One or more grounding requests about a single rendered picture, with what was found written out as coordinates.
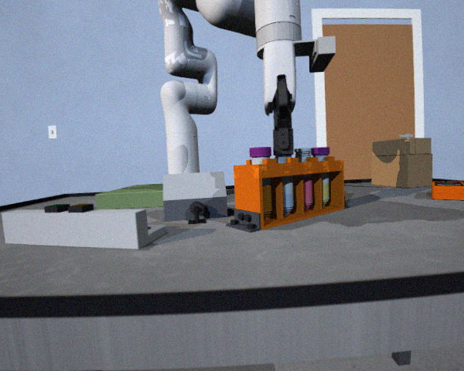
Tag brown cardboard box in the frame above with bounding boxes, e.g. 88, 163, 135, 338
371, 138, 432, 189

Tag grey button housing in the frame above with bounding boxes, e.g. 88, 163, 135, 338
163, 172, 227, 224

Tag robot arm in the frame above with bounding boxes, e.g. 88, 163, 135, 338
158, 0, 336, 174

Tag orange tube rack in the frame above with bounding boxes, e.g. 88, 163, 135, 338
234, 156, 344, 230

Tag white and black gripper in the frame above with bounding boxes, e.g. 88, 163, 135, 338
257, 40, 302, 155

